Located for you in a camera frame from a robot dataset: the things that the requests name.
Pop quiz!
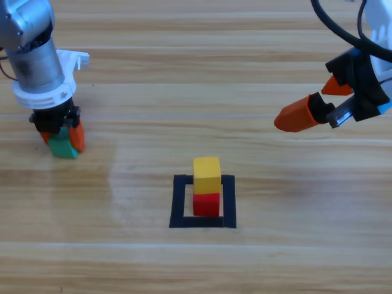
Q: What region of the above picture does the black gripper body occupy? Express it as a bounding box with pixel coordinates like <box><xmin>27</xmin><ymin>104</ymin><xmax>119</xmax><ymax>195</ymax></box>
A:
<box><xmin>325</xmin><ymin>50</ymin><xmax>391</xmax><ymax>129</ymax></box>
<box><xmin>29</xmin><ymin>97</ymin><xmax>82</xmax><ymax>134</ymax></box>

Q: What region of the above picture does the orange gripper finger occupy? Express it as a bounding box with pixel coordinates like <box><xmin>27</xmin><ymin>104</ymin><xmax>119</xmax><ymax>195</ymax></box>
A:
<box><xmin>274</xmin><ymin>92</ymin><xmax>336</xmax><ymax>133</ymax></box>
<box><xmin>40</xmin><ymin>130</ymin><xmax>55</xmax><ymax>146</ymax></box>
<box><xmin>67</xmin><ymin>119</ymin><xmax>86</xmax><ymax>153</ymax></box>
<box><xmin>320</xmin><ymin>75</ymin><xmax>353</xmax><ymax>96</ymax></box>

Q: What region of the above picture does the green cube block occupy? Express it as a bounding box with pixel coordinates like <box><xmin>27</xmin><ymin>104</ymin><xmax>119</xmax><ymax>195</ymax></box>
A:
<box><xmin>48</xmin><ymin>126</ymin><xmax>81</xmax><ymax>159</ymax></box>

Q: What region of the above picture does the yellow cube block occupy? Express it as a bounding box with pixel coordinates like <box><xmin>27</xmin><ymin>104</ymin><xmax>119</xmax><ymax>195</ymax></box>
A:
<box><xmin>192</xmin><ymin>156</ymin><xmax>222</xmax><ymax>195</ymax></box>

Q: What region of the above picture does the red cube block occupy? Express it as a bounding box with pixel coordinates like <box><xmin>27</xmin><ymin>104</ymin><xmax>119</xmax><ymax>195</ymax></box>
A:
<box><xmin>192</xmin><ymin>192</ymin><xmax>221</xmax><ymax>217</ymax></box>

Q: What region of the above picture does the black tape square outline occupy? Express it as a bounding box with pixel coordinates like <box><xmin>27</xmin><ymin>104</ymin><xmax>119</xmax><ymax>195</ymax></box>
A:
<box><xmin>168</xmin><ymin>173</ymin><xmax>238</xmax><ymax>230</ymax></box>

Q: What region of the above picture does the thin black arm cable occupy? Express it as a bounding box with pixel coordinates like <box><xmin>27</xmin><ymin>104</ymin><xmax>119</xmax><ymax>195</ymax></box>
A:
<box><xmin>0</xmin><ymin>55</ymin><xmax>19</xmax><ymax>83</ymax></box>

